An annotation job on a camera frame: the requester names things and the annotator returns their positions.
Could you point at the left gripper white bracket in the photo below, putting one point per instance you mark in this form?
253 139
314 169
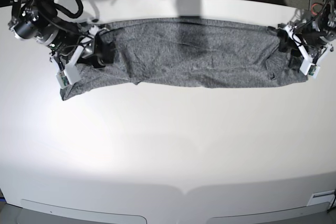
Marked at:
307 47

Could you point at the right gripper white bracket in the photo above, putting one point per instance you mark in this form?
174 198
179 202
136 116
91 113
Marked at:
92 51

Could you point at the grey long-sleeve T-shirt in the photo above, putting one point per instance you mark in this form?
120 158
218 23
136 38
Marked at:
189 52

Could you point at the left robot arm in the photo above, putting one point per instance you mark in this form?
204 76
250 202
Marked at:
324 13

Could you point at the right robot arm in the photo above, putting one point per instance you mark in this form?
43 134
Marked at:
69 42

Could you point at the white label plate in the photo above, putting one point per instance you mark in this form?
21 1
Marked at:
321 197

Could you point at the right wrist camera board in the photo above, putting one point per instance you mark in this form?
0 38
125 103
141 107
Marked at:
62 80

